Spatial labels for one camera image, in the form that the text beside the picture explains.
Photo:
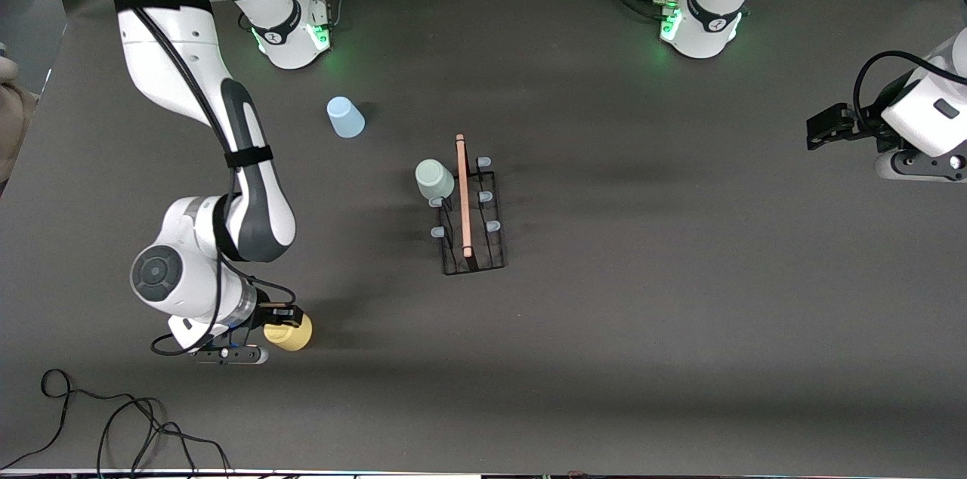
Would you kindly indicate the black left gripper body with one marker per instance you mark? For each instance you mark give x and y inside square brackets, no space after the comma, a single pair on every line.
[863,125]

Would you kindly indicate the pale green plastic cup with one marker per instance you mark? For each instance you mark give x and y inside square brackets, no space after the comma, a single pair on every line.
[434,178]

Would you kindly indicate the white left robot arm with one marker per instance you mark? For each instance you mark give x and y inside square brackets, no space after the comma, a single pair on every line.
[706,33]

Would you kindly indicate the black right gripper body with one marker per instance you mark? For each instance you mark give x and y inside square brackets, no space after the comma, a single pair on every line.
[269,313]

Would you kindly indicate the light blue plastic cup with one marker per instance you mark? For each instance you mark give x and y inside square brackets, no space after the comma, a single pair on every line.
[346,118]

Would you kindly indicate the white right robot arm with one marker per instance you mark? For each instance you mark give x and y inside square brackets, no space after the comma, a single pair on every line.
[174,71]

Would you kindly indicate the yellow plastic cup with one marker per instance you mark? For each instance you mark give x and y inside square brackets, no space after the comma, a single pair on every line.
[291,335]

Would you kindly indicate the beige fabric object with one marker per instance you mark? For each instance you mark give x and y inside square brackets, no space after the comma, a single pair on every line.
[13,124]

